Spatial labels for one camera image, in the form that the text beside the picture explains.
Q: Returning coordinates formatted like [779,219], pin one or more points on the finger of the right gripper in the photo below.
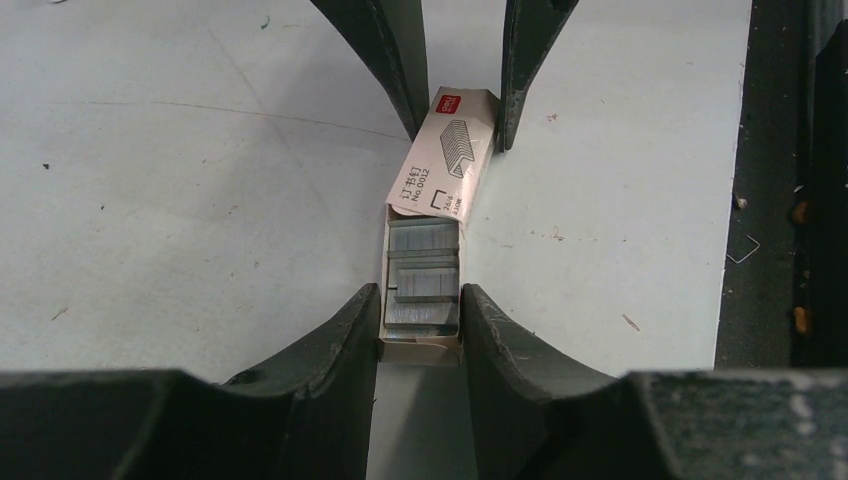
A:
[389,37]
[531,28]

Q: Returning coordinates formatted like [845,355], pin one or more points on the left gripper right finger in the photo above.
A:
[539,414]

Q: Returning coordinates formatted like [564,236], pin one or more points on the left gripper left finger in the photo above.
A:
[303,413]

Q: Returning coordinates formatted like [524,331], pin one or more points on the white staple box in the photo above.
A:
[426,215]

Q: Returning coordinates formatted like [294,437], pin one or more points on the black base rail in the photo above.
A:
[784,294]

